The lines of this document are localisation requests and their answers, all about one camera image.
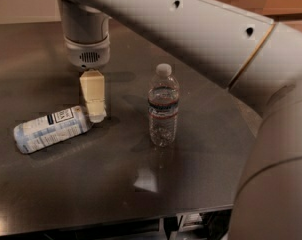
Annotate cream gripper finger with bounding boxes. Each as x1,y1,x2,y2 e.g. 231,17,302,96
80,69,106,123

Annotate blue labelled plastic bottle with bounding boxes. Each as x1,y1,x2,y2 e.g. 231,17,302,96
13,106,93,154

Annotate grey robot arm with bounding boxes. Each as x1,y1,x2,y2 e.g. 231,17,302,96
65,0,302,240

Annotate clear water bottle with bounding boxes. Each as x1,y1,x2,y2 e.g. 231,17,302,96
148,63,180,147

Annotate items under the table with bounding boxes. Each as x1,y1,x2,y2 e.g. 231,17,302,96
163,209,232,240

